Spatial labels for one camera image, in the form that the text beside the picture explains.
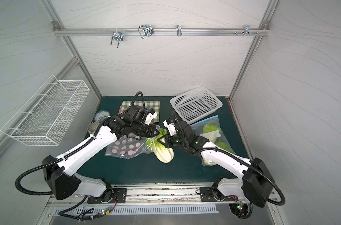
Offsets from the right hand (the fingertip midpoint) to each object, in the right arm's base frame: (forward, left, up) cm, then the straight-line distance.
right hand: (158, 139), depth 74 cm
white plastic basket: (+43, -24, -18) cm, 52 cm away
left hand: (+2, -1, +4) cm, 4 cm away
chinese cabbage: (-8, -4, 0) cm, 9 cm away
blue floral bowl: (+27, +50, -16) cm, 59 cm away
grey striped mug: (+16, +51, -15) cm, 56 cm away
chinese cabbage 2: (+14, -32, -11) cm, 37 cm away
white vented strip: (-32, +34, -21) cm, 51 cm away
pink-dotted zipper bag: (-4, +15, -2) cm, 16 cm away
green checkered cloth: (+41, +10, -17) cm, 45 cm away
